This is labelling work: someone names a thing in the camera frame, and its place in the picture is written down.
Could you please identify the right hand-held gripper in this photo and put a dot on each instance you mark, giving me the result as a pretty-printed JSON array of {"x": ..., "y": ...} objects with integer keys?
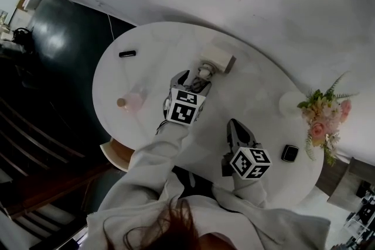
[{"x": 249, "y": 162}]

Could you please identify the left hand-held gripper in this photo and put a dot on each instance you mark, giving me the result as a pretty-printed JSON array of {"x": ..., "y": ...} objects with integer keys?
[{"x": 183, "y": 109}]

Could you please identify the white rectangular box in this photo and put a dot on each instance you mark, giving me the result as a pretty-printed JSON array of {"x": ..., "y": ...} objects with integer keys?
[{"x": 216, "y": 57}]

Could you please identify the large white wooden drawer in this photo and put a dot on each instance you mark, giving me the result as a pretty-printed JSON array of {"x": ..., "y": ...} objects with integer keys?
[{"x": 115, "y": 155}]

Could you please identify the person's right forearm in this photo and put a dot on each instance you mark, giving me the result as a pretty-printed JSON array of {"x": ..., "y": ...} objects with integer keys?
[{"x": 249, "y": 190}]

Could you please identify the person's left forearm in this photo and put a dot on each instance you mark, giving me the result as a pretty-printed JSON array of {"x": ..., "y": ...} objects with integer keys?
[{"x": 152, "y": 161}]

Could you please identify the small black square box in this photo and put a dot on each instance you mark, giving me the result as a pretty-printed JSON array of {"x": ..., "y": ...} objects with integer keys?
[{"x": 289, "y": 152}]

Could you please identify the white vase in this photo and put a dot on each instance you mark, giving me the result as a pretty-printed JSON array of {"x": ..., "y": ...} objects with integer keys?
[{"x": 290, "y": 104}]

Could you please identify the pink perfume bottle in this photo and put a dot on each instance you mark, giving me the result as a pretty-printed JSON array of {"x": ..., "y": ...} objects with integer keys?
[{"x": 133, "y": 99}]

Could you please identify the person's legs in black trousers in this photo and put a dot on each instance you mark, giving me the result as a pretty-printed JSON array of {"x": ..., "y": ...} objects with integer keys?
[{"x": 196, "y": 184}]

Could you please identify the black lipstick tube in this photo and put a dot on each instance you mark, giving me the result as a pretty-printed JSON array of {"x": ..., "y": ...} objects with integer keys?
[{"x": 127, "y": 54}]

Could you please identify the person's white jacket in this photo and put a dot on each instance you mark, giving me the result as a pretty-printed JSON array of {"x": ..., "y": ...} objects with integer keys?
[{"x": 234, "y": 222}]

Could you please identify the pink flower bouquet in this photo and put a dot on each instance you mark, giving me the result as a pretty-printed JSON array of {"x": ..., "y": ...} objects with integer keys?
[{"x": 322, "y": 114}]

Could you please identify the grey wooden panel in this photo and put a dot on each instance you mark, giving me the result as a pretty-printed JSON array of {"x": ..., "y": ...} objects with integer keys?
[{"x": 342, "y": 181}]

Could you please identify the black bag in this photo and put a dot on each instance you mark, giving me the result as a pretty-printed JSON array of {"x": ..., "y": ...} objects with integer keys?
[{"x": 23, "y": 38}]

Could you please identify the brown wooden bed frame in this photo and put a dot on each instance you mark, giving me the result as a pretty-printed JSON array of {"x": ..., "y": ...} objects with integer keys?
[{"x": 35, "y": 161}]

